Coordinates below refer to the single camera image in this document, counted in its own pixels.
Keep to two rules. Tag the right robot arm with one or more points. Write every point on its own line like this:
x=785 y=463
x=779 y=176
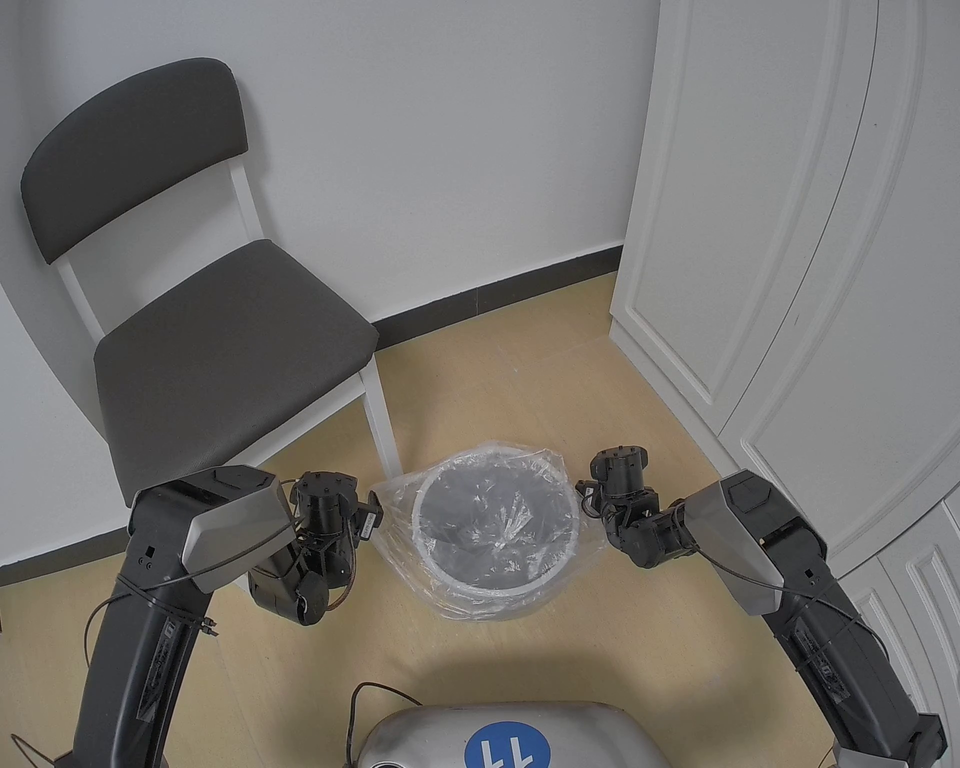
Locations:
x=735 y=540

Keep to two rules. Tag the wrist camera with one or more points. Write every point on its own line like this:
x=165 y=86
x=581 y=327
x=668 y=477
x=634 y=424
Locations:
x=589 y=499
x=367 y=502

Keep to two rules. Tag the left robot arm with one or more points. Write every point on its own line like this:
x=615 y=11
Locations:
x=225 y=525

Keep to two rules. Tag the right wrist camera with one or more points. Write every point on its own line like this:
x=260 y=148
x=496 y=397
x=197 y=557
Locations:
x=589 y=499

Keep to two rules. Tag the clear plastic bag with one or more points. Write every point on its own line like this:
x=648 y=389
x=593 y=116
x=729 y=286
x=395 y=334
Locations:
x=390 y=517

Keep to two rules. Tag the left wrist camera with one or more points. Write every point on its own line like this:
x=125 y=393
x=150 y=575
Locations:
x=367 y=502

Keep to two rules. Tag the white wardrobe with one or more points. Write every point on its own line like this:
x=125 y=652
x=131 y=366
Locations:
x=750 y=225

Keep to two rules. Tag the white trash bin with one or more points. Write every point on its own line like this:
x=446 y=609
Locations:
x=457 y=495

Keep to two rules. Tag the grey and white chair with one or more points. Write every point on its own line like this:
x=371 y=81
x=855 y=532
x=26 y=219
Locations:
x=135 y=150

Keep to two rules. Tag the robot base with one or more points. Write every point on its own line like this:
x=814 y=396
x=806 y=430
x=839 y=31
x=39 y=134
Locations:
x=600 y=735

